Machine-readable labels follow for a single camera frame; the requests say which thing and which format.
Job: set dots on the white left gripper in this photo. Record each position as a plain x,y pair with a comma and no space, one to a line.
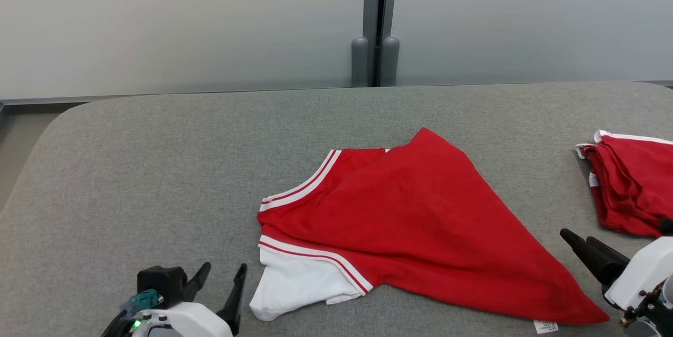
189,321

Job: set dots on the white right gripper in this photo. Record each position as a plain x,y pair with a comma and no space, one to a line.
644,274

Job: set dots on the red shirt with white sleeves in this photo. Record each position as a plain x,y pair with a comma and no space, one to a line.
420,221

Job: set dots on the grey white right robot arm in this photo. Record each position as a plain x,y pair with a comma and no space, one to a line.
654,316

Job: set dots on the grey rounded partition foot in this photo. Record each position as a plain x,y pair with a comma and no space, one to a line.
390,61
359,61

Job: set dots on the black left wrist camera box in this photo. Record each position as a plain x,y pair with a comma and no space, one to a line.
160,279

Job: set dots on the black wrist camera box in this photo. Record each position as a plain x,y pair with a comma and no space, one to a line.
160,279
668,226

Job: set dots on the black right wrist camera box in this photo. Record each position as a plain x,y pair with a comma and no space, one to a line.
668,226

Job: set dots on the teal left camera connector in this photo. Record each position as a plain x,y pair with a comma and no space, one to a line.
139,301

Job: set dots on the grey partition base rail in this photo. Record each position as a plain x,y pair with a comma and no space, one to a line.
52,100

